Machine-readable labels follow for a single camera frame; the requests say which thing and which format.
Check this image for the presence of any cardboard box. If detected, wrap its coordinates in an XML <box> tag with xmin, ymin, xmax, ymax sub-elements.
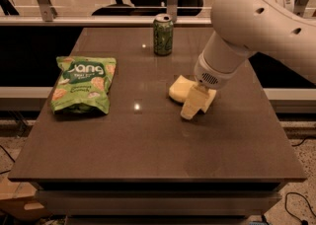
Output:
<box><xmin>0</xmin><ymin>177</ymin><xmax>50</xmax><ymax>221</ymax></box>

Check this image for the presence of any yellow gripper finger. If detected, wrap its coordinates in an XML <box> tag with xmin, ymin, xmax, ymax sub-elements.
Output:
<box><xmin>181</xmin><ymin>85</ymin><xmax>210</xmax><ymax>120</ymax></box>

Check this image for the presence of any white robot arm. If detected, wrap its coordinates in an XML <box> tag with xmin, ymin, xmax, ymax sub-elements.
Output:
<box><xmin>181</xmin><ymin>0</ymin><xmax>316</xmax><ymax>119</ymax></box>

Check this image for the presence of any yellow sponge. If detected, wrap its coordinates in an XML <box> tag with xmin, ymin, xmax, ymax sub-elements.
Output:
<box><xmin>169</xmin><ymin>75</ymin><xmax>216</xmax><ymax>113</ymax></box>

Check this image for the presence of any green snack bag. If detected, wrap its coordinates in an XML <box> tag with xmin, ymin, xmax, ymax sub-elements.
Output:
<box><xmin>50</xmin><ymin>56</ymin><xmax>117</xmax><ymax>114</ymax></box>

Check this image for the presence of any green soda can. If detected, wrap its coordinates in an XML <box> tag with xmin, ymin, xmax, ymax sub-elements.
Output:
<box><xmin>153</xmin><ymin>14</ymin><xmax>174</xmax><ymax>56</ymax></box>

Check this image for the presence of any metal rail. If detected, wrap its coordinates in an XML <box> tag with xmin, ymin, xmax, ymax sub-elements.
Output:
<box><xmin>0</xmin><ymin>15</ymin><xmax>213</xmax><ymax>28</ymax></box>

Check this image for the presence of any black floor cable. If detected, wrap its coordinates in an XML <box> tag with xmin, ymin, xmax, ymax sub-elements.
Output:
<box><xmin>283</xmin><ymin>191</ymin><xmax>316</xmax><ymax>225</ymax></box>

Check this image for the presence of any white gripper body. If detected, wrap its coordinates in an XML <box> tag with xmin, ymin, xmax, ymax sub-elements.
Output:
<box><xmin>194</xmin><ymin>53</ymin><xmax>237</xmax><ymax>90</ymax></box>

